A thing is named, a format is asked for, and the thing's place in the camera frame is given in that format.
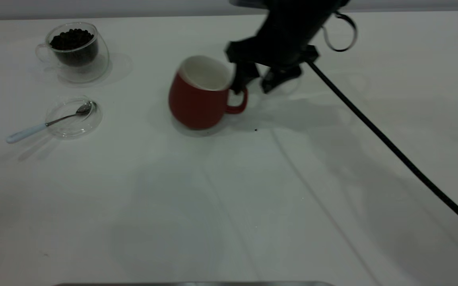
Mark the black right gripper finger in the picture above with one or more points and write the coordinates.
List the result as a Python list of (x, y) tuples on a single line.
[(245, 77), (280, 76)]

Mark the clear glass saucer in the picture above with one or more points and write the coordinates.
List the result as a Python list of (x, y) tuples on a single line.
[(74, 127)]

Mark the red ceramic mug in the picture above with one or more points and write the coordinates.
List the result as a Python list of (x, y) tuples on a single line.
[(197, 107)]

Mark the clear glass cup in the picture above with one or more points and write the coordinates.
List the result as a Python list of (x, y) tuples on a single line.
[(90, 67)]

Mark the coffee beans in glass cup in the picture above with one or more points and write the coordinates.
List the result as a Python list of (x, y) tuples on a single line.
[(72, 39)]

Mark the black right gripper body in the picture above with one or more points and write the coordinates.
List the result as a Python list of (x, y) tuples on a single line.
[(288, 35)]

